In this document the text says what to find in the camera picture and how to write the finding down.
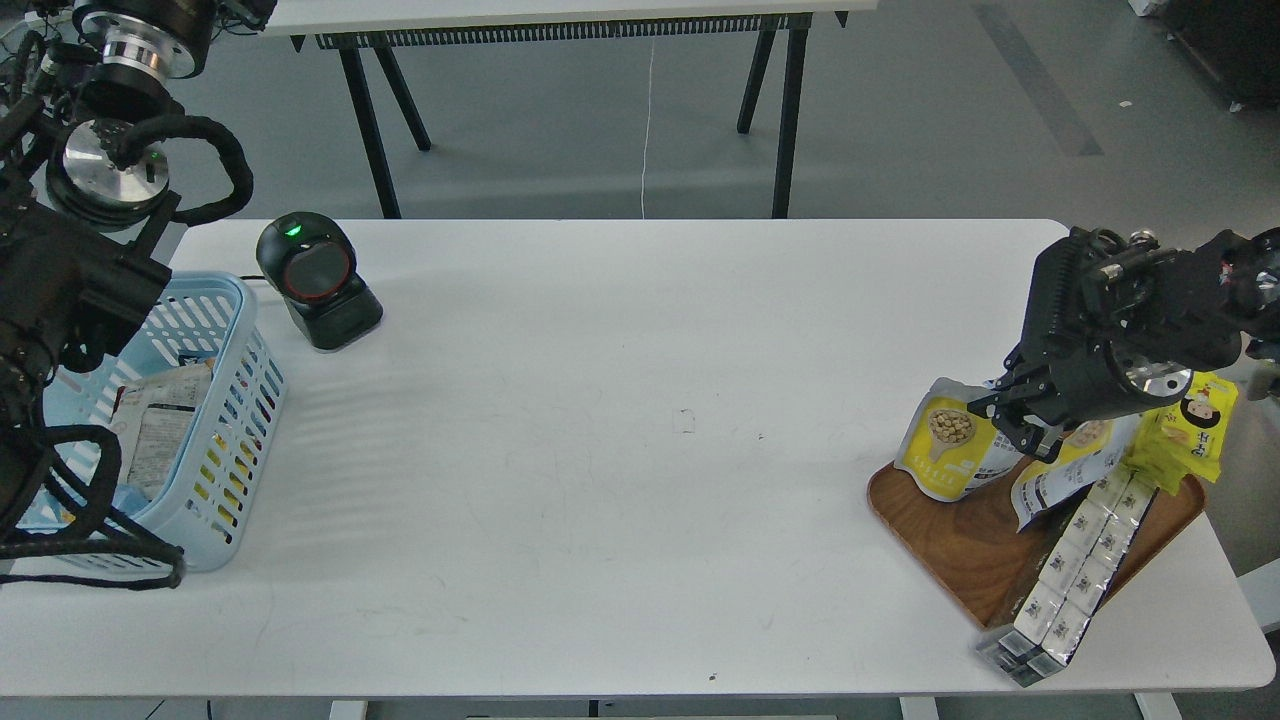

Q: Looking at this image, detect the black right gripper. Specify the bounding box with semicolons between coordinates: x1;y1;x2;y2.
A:
966;228;1253;462

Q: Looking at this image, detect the yellow grey snack pouch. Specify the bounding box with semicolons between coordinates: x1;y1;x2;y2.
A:
1010;415;1140;532
892;377;1024;503

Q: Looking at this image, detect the white boxed snack pack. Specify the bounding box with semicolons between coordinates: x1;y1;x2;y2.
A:
975;468;1158;688

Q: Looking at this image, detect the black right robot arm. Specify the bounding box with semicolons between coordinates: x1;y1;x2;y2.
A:
966;227;1279;462

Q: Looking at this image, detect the light blue plastic basket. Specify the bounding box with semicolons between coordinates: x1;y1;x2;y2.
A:
44;272;288;571

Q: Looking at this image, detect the yellow cartoon snack pack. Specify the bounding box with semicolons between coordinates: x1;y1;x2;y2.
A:
1123;372;1240;496

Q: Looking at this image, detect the black legged background table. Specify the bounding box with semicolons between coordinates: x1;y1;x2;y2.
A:
262;0;879;219

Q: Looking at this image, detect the blue snack bag in basket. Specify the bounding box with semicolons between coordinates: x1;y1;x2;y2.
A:
111;484;152;521

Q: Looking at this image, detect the white hanging cable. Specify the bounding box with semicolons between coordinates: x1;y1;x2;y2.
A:
640;38;657;219

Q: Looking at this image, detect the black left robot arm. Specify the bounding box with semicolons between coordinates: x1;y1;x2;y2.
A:
1;1;276;591

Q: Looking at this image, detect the white snack bag in basket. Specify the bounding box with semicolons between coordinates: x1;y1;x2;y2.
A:
109;357;214;501

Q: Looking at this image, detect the black barcode scanner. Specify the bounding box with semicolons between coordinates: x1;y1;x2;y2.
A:
256;211;384;352

